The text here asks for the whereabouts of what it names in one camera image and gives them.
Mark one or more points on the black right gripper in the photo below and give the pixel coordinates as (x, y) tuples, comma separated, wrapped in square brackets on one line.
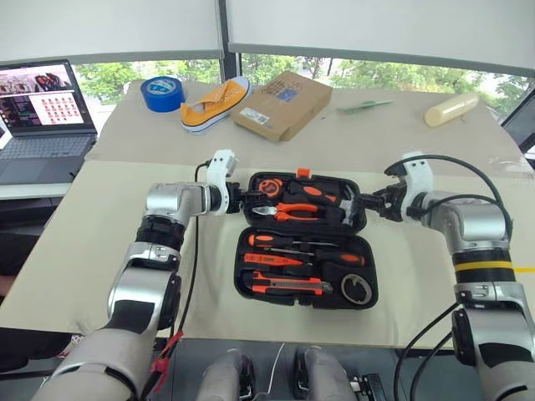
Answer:
[(393, 204)]

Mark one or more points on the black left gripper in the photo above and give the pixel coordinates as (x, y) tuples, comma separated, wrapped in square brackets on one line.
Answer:
[(238, 199)]

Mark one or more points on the small orange black screwdriver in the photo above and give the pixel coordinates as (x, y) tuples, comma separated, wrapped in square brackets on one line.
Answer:
[(261, 240)]

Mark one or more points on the orange voltage tester pen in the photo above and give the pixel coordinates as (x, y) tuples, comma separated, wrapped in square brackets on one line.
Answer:
[(267, 259)]

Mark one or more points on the large orange black screwdriver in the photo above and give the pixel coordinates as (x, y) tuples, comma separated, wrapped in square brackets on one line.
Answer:
[(349, 259)]

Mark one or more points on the black tool case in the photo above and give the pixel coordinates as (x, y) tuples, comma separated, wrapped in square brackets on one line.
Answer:
[(330, 273)]

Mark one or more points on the black electrical tape roll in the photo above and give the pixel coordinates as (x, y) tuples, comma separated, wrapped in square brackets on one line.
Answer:
[(346, 288)]

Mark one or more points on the orange black utility knife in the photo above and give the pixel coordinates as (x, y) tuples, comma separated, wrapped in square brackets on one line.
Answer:
[(288, 286)]

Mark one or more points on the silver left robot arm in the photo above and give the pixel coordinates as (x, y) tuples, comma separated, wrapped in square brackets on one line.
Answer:
[(134, 292)]

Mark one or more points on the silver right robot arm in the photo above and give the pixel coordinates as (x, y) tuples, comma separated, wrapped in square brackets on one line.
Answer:
[(493, 317)]

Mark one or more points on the orange black tape measure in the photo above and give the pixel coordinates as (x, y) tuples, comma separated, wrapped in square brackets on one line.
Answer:
[(271, 187)]

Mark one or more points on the grey beige table cloth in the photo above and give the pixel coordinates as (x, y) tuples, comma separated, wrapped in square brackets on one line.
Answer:
[(376, 138)]

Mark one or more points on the green plastic strip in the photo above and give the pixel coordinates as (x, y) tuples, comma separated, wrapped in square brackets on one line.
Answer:
[(363, 105)]

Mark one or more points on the brown cardboard box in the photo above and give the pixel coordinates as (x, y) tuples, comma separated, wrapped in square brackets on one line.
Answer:
[(284, 108)]

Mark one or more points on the orange canvas shoe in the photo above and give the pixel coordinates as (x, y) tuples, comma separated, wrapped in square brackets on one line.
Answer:
[(205, 113)]

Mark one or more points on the cream cylindrical roll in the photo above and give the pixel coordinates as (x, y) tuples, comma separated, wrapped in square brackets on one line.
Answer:
[(451, 109)]

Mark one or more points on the blue tape roll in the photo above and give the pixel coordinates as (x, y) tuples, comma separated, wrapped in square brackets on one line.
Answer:
[(161, 94)]

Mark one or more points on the black monitor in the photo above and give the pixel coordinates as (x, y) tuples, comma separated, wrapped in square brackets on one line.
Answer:
[(522, 129)]

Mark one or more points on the white roller blind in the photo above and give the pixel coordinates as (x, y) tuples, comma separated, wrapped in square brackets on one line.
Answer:
[(108, 25), (376, 25)]

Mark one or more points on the cream table sheet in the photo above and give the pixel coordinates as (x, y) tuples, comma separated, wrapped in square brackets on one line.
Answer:
[(83, 250)]

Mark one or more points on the grey rounded robot leg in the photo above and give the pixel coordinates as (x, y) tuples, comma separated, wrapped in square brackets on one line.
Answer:
[(221, 378), (324, 376)]

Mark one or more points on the open black laptop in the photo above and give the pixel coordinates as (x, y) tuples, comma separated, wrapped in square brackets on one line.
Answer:
[(46, 146)]

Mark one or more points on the white desk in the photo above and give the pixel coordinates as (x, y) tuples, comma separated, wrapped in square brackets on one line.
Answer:
[(33, 191)]

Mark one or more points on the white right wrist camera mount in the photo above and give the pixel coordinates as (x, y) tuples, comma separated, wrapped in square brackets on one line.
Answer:
[(418, 177)]

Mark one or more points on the dark window frame post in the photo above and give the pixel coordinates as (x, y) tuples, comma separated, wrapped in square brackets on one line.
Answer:
[(227, 62)]

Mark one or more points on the black metal bracket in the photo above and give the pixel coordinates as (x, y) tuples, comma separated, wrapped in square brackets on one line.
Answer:
[(368, 388)]

